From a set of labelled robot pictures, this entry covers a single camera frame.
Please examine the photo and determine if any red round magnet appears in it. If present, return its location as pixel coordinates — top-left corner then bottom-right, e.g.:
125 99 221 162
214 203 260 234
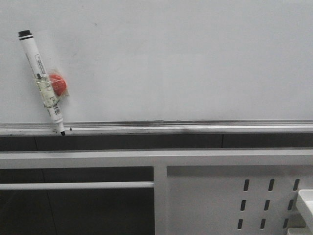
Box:
49 73 67 96

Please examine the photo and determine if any white black dry-erase marker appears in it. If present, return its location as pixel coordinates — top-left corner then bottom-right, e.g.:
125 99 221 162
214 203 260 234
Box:
18 30 65 136

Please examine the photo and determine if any white whiteboard with aluminium ledge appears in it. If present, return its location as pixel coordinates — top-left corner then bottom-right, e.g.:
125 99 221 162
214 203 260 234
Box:
0 0 313 136

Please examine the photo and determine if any white upper marker tray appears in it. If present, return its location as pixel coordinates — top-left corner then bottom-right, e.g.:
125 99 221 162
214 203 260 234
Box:
295 189 313 235

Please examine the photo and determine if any white whiteboard stand frame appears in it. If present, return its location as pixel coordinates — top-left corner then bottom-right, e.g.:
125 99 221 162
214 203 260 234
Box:
0 149 313 235

